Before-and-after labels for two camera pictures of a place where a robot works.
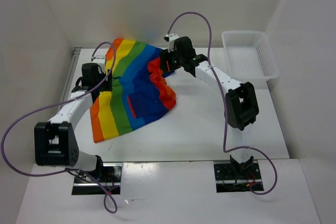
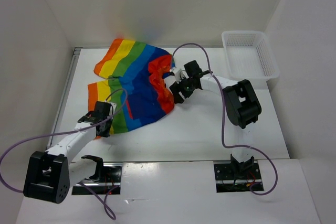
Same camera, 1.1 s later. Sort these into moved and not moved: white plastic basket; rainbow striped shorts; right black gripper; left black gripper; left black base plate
Moved: left black gripper; right black gripper
Not moved: white plastic basket; rainbow striped shorts; left black base plate
